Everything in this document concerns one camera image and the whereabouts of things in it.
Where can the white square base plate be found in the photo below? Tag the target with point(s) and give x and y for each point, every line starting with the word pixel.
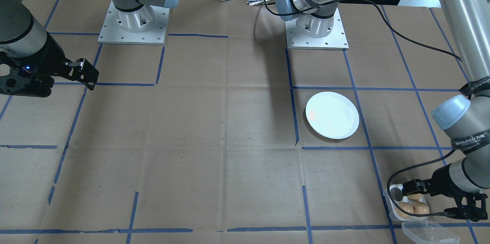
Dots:
pixel 153 37
pixel 333 41

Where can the white round plate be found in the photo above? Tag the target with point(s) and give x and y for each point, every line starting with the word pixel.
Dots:
pixel 332 116

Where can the arm base connector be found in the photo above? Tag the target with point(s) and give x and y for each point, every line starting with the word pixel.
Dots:
pixel 262 1

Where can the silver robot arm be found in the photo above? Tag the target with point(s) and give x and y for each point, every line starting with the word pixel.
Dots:
pixel 134 18
pixel 459 14

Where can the brown egg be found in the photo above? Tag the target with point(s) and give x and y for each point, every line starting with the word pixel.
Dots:
pixel 415 197
pixel 405 210
pixel 420 208

